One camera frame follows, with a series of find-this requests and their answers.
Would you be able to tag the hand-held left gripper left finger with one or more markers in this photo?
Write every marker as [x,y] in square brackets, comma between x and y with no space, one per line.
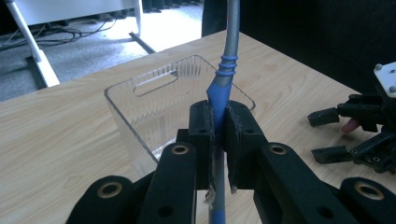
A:
[204,137]

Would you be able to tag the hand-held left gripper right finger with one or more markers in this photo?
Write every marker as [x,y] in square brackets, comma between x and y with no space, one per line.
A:
[243,140]

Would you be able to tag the clear plastic box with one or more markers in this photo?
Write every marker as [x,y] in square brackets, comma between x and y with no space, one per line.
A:
[155,109]

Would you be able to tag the blue and grey toothbrush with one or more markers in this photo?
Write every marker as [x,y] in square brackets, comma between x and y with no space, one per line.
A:
[231,34]

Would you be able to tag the white desk frame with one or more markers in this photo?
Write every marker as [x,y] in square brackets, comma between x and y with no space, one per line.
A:
[40,59]

